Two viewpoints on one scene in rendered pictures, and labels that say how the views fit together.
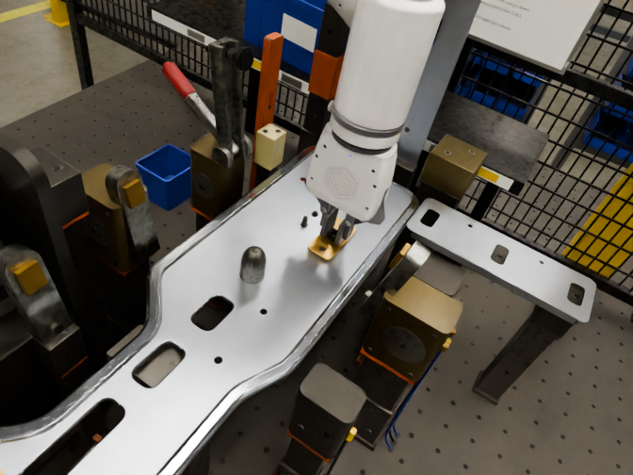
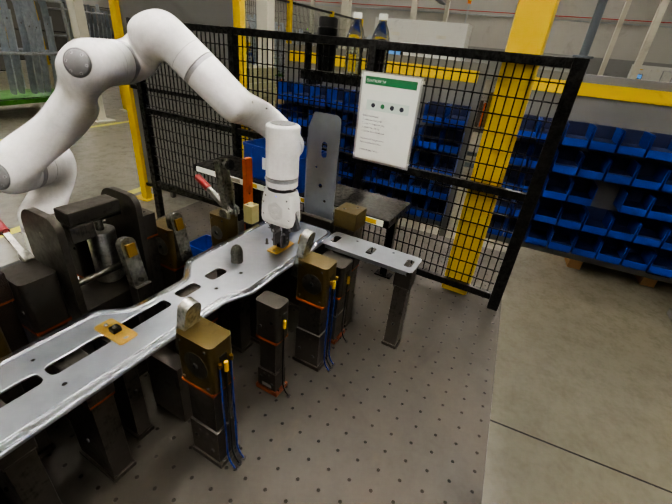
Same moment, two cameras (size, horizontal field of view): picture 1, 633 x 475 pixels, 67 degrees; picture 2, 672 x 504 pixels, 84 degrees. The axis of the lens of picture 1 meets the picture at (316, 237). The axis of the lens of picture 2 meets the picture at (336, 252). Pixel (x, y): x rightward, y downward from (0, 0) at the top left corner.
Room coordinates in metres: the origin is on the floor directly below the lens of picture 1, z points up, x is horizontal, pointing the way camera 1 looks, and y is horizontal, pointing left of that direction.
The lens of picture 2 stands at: (-0.42, -0.25, 1.52)
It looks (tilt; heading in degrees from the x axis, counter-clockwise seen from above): 29 degrees down; 4
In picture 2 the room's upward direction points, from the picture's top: 6 degrees clockwise
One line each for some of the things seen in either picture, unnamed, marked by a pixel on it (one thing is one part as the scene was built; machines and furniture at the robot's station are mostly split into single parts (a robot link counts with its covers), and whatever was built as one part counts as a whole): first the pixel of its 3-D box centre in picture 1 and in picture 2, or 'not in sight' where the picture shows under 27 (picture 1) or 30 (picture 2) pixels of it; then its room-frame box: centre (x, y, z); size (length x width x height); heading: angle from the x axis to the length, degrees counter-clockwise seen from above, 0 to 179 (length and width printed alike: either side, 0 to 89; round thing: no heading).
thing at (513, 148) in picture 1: (336, 73); (295, 185); (1.00, 0.04, 1.01); 0.90 x 0.22 x 0.03; 68
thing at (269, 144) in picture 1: (261, 216); (252, 254); (0.64, 0.11, 0.88); 0.04 x 0.04 x 0.37; 68
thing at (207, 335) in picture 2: not in sight; (215, 400); (0.07, 0.00, 0.87); 0.12 x 0.07 x 0.35; 68
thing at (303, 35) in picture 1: (322, 26); (284, 163); (1.02, 0.09, 1.09); 0.30 x 0.17 x 0.13; 62
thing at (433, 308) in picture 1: (393, 378); (318, 316); (0.39, -0.16, 0.87); 0.12 x 0.07 x 0.35; 68
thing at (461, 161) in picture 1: (425, 227); (345, 255); (0.72, -0.20, 0.88); 0.08 x 0.08 x 0.36; 68
